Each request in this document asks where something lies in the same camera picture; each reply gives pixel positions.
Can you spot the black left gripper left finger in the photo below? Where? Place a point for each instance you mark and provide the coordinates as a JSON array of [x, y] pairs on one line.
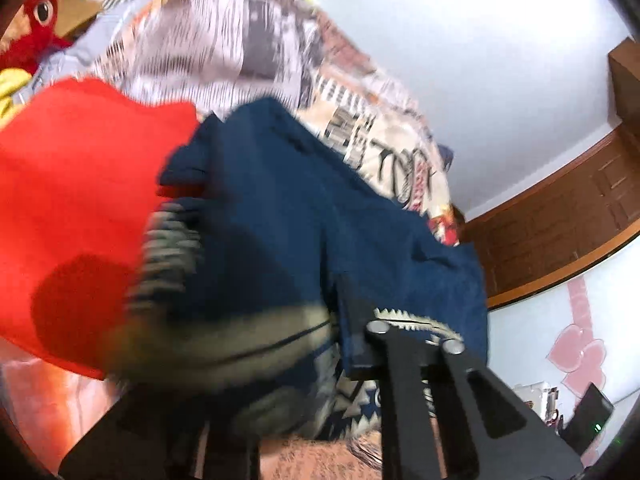
[[161, 435]]

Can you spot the red folded garment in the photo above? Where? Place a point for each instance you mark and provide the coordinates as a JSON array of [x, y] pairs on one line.
[[79, 167]]

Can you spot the red plush toy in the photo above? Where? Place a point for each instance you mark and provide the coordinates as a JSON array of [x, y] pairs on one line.
[[31, 35]]

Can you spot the newspaper print bed sheet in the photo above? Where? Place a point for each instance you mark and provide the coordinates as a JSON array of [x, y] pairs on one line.
[[219, 54]]

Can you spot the black device green light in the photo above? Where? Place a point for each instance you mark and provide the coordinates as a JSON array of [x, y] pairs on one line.
[[590, 417]]

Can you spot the brown wooden wardrobe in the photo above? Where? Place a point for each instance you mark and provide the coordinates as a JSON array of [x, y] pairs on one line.
[[624, 62]]

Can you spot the navy patterned shirt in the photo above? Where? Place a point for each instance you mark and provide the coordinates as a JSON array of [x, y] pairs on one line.
[[245, 293]]

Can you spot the yellow printed garment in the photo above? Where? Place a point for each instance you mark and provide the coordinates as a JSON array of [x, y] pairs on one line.
[[11, 80]]

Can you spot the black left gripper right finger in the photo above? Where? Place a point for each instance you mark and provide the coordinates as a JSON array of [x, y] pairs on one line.
[[444, 414]]

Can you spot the brown wooden door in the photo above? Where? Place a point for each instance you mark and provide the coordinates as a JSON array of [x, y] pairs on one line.
[[563, 225]]

